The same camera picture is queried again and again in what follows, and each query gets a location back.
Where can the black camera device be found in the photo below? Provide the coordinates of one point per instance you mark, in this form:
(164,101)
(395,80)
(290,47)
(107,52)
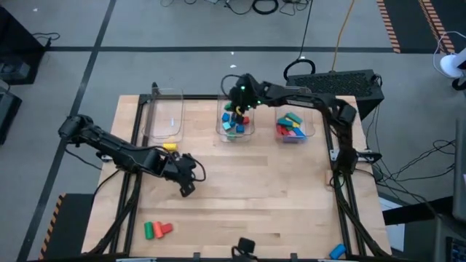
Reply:
(245,245)

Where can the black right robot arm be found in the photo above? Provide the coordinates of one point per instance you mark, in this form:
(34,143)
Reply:
(309,100)

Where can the blue rectangular block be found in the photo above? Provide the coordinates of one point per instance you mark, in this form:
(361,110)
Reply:
(299,132)

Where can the purple rectangular block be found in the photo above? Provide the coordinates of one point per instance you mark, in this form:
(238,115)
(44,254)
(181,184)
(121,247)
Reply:
(291,139)

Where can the red half-round block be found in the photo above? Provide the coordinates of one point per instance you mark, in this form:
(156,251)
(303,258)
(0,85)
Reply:
(246,120)

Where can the black mat with orange stripe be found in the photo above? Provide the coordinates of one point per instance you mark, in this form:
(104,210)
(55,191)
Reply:
(407,22)
(73,225)
(455,14)

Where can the black perforated computer case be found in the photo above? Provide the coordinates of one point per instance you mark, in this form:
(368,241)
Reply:
(335,82)

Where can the white paper sheet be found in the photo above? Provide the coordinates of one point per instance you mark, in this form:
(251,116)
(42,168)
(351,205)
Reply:
(395,233)

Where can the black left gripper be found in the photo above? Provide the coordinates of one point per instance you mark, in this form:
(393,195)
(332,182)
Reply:
(178,167)

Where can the orange long cylinder block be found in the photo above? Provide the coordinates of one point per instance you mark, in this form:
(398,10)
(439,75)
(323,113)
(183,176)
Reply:
(158,230)

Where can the dark grey equipment case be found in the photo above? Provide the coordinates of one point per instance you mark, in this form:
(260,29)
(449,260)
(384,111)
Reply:
(7,113)

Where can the blue-teal rectangular block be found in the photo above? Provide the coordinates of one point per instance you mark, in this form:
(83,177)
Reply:
(284,122)

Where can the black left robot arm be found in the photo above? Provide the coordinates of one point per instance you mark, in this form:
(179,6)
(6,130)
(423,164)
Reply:
(120,153)

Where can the red cylinder block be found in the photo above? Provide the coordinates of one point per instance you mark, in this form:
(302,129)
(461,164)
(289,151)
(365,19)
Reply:
(167,228)

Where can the teal blue small block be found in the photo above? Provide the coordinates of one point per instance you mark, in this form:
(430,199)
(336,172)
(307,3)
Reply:
(240,128)

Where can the clear plastic bin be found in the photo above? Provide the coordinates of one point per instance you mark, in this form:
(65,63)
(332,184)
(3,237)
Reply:
(247,136)
(304,109)
(164,109)

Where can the white round device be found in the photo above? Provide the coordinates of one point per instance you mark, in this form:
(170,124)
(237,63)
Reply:
(449,65)

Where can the green-teal rectangular block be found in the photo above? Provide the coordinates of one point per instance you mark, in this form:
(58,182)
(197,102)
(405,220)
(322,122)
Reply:
(294,117)

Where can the black metal table frame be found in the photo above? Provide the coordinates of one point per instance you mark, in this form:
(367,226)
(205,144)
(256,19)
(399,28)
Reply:
(204,97)

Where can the black cart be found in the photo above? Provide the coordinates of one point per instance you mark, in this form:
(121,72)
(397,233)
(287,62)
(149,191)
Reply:
(18,36)

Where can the green long cylinder block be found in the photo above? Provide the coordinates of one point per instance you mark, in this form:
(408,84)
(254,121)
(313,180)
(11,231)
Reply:
(148,230)

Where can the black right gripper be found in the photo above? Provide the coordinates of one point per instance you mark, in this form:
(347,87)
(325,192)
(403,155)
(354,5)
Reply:
(247,91)

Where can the blue long cylinder block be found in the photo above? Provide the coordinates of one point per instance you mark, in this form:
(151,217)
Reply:
(337,251)

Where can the plain black floor mat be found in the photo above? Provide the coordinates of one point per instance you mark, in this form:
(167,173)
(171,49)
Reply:
(411,214)

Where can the yellow rectangular block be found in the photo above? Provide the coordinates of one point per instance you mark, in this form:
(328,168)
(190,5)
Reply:
(295,124)

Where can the yellow cylinder block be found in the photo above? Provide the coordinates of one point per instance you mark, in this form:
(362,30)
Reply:
(170,147)

